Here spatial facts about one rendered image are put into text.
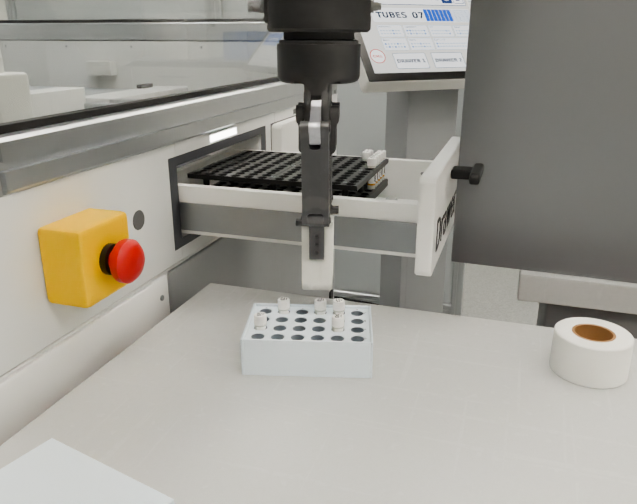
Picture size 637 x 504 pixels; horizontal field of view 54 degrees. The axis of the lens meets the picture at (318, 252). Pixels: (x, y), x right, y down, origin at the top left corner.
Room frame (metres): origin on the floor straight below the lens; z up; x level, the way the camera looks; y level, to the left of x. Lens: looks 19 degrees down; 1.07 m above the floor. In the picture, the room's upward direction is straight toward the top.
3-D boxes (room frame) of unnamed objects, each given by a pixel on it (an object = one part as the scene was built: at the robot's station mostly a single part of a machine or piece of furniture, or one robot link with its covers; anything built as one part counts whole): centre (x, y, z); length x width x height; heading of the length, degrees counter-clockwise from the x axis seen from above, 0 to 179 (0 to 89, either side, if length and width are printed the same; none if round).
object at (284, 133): (1.15, 0.02, 0.87); 0.29 x 0.02 x 0.11; 162
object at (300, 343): (0.56, 0.01, 0.78); 0.12 x 0.08 x 0.04; 87
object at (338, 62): (0.59, 0.00, 1.02); 0.08 x 0.07 x 0.09; 177
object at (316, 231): (0.55, 0.00, 0.89); 0.03 x 0.01 x 0.05; 177
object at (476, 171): (0.75, -0.18, 0.91); 0.07 x 0.04 x 0.01; 162
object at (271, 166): (0.82, 0.03, 0.87); 0.22 x 0.18 x 0.06; 72
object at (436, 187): (0.76, -0.16, 0.87); 0.29 x 0.02 x 0.11; 162
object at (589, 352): (0.53, -0.26, 0.78); 0.07 x 0.07 x 0.04
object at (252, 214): (0.83, 0.04, 0.86); 0.40 x 0.26 x 0.06; 72
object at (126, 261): (0.52, 0.18, 0.88); 0.04 x 0.03 x 0.04; 162
